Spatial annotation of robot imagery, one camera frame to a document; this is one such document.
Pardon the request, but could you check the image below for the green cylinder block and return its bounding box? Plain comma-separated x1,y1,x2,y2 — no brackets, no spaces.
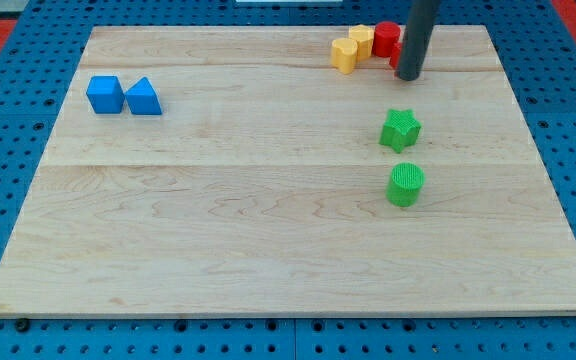
386,163,425,207

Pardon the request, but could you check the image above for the yellow hexagon block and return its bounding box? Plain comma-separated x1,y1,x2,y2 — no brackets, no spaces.
348,25,374,62

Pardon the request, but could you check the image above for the green star block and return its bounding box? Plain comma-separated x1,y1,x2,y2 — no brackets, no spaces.
378,109,422,153

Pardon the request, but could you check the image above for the red cylinder block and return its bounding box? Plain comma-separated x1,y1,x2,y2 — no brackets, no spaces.
372,21,401,58

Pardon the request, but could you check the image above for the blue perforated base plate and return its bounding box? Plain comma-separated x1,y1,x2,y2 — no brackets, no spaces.
0,1,576,359

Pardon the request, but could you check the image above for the yellow heart block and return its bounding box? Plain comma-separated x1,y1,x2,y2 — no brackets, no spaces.
330,38,358,74

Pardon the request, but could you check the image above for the blue triangular prism block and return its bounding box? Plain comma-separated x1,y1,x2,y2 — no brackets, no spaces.
125,77,163,115

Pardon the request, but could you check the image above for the light wooden board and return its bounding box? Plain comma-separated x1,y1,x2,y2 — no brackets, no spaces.
0,25,576,319

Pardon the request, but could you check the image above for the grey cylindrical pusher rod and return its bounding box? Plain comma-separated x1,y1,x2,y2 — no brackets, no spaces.
395,0,441,81

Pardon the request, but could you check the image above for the red block behind rod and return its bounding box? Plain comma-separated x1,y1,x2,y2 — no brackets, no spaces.
389,42,403,69

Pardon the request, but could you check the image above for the blue cube block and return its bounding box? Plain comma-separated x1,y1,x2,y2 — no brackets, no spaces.
86,75,125,114

